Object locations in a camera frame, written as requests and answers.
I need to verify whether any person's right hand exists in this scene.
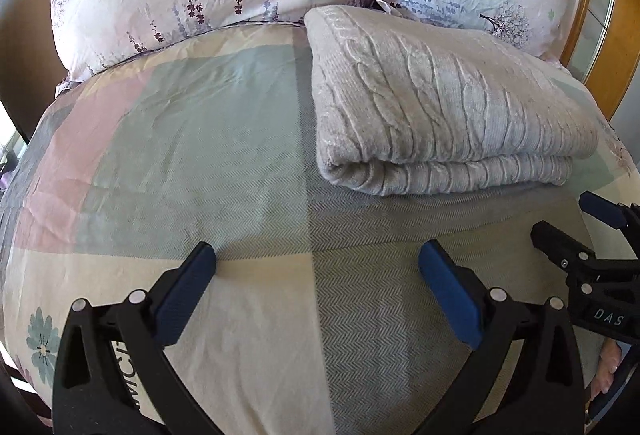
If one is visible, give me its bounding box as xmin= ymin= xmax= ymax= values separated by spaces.
xmin=589 ymin=339 xmax=624 ymax=412

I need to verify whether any folded grey cable-knit sweater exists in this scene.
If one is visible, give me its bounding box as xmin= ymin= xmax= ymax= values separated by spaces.
xmin=303 ymin=5 xmax=601 ymax=198

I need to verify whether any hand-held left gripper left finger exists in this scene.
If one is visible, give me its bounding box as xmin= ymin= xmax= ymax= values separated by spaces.
xmin=51 ymin=241 xmax=222 ymax=435

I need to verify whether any wooden headboard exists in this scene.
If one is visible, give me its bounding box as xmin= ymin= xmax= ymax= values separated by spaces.
xmin=559 ymin=0 xmax=640 ymax=122

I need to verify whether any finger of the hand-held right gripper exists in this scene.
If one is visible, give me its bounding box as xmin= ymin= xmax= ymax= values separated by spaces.
xmin=531 ymin=221 xmax=640 ymax=287
xmin=578 ymin=191 xmax=640 ymax=232

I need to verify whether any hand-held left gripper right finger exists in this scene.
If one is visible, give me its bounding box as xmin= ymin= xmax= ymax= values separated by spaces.
xmin=414 ymin=238 xmax=587 ymax=435

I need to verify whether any pastel patchwork bed quilt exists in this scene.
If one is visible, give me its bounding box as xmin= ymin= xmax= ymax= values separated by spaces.
xmin=0 ymin=21 xmax=637 ymax=435

